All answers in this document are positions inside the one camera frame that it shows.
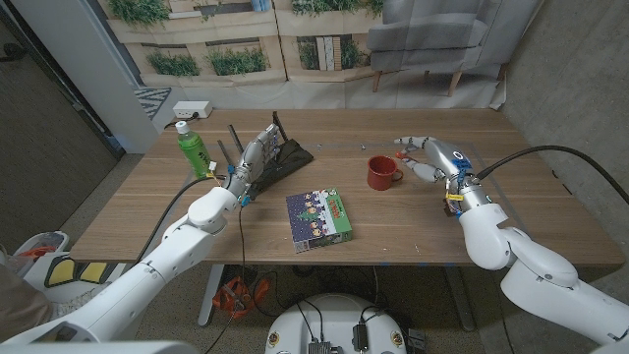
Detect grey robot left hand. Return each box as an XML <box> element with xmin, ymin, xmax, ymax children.
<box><xmin>223</xmin><ymin>122</ymin><xmax>281</xmax><ymax>198</ymax></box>

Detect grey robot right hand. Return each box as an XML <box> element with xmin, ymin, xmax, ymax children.
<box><xmin>393</xmin><ymin>136</ymin><xmax>492</xmax><ymax>212</ymax></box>

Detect green tea bottle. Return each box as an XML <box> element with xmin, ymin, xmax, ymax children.
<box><xmin>174</xmin><ymin>120</ymin><xmax>216</xmax><ymax>180</ymax></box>

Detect red enamel cup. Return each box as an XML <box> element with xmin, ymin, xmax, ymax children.
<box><xmin>366</xmin><ymin>154</ymin><xmax>405</xmax><ymax>192</ymax></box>

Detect jigsaw puzzle box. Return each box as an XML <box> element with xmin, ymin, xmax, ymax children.
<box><xmin>285</xmin><ymin>187</ymin><xmax>354</xmax><ymax>255</ymax></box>

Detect white power strip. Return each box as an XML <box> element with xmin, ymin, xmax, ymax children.
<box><xmin>172</xmin><ymin>100</ymin><xmax>213</xmax><ymax>120</ymax></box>

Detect printed backdrop with armchair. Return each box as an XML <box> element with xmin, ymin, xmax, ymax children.
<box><xmin>97</xmin><ymin>0</ymin><xmax>544</xmax><ymax>110</ymax></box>

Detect grey table leg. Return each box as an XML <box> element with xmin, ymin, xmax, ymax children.
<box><xmin>441</xmin><ymin>265</ymin><xmax>477</xmax><ymax>332</ymax></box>

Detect orange tool under table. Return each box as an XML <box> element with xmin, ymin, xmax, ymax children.
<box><xmin>211</xmin><ymin>275</ymin><xmax>271</xmax><ymax>320</ymax></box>

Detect white table leg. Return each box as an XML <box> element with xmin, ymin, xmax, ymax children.
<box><xmin>198</xmin><ymin>264</ymin><xmax>226</xmax><ymax>327</ymax></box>

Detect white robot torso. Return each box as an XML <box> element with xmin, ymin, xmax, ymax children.
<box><xmin>263</xmin><ymin>293</ymin><xmax>409</xmax><ymax>354</ymax></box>

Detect black adapter on torso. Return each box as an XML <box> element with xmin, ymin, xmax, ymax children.
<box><xmin>351</xmin><ymin>323</ymin><xmax>370</xmax><ymax>352</ymax></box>

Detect white and yellow floor device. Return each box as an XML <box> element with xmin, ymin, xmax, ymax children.
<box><xmin>12</xmin><ymin>230</ymin><xmax>110</xmax><ymax>302</ymax></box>

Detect white sneaker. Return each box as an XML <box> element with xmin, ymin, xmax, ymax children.
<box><xmin>50</xmin><ymin>288</ymin><xmax>102</xmax><ymax>319</ymax></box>

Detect person's leg in brown trousers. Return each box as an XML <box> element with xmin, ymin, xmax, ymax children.
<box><xmin>0</xmin><ymin>265</ymin><xmax>53</xmax><ymax>340</ymax></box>

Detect thin black left wrist cable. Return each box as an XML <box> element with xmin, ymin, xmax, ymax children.
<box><xmin>203</xmin><ymin>206</ymin><xmax>248</xmax><ymax>354</ymax></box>

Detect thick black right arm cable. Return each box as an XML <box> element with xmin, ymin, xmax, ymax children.
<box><xmin>476</xmin><ymin>145</ymin><xmax>629</xmax><ymax>206</ymax></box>

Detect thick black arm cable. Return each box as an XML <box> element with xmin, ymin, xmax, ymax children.
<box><xmin>135</xmin><ymin>174</ymin><xmax>227</xmax><ymax>265</ymax></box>
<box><xmin>476</xmin><ymin>145</ymin><xmax>629</xmax><ymax>206</ymax></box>

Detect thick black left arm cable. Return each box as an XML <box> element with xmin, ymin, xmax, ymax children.
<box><xmin>135</xmin><ymin>174</ymin><xmax>227</xmax><ymax>265</ymax></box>

